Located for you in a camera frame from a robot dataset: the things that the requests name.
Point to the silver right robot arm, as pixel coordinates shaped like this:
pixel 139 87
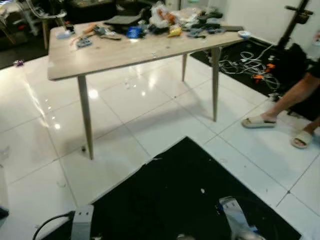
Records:
pixel 235 215

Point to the person's bare leg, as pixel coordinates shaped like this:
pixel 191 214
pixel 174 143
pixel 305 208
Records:
pixel 295 95
pixel 312 129

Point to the beige slide sandal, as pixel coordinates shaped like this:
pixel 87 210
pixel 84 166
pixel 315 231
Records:
pixel 257 122
pixel 301 140

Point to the person's black shorts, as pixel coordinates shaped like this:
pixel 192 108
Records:
pixel 300 65

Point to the black tripod stand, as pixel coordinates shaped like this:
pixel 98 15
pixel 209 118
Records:
pixel 295 25

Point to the small white bowl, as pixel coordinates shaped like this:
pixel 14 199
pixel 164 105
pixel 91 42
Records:
pixel 244 34

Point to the black floor mat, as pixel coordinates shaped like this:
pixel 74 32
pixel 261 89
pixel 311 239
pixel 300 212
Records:
pixel 175 200

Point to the yellow wrapper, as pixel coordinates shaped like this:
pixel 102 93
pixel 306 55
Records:
pixel 174 32

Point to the white plastic bag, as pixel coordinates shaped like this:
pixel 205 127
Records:
pixel 160 17

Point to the light wooden table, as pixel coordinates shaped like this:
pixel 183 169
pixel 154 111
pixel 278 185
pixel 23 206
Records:
pixel 140 50

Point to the blue packet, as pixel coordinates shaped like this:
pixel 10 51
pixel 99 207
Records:
pixel 134 32

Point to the flat black laptop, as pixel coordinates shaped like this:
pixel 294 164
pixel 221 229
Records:
pixel 122 20

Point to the grey plastic part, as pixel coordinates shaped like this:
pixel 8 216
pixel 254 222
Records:
pixel 84 42

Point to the small white container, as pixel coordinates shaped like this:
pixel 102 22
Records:
pixel 65 34

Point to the small purple toy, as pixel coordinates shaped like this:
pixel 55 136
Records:
pixel 18 63

